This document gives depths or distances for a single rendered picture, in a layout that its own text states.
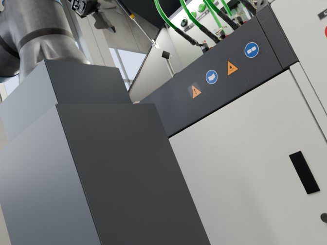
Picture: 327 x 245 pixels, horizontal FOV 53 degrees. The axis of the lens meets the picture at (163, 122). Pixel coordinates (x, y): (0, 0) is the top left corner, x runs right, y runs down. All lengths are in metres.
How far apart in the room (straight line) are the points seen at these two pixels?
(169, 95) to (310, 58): 0.43
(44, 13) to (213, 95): 0.49
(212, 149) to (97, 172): 0.52
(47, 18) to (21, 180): 0.32
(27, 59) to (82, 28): 2.83
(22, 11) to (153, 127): 0.35
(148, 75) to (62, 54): 0.85
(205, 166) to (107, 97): 0.45
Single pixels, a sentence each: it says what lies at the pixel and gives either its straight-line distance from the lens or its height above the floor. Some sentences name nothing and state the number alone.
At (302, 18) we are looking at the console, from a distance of 0.85.
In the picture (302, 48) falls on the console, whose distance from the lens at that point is 0.84.
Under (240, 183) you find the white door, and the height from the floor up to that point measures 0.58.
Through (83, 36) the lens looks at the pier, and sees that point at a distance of 3.43.
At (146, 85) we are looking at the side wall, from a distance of 1.43.
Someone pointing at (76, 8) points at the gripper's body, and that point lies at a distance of 1.17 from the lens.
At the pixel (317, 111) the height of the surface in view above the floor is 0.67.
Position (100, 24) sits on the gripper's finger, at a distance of 1.18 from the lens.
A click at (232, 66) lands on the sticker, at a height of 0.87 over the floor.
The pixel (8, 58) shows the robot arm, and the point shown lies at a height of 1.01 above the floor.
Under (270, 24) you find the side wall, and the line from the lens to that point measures 0.88.
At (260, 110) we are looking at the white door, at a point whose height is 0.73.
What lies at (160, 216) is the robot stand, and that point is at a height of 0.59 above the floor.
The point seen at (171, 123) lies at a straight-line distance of 1.05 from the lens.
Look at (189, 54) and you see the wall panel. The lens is 1.68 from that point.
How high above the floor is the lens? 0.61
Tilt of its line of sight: 13 degrees up
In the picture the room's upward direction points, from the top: 22 degrees counter-clockwise
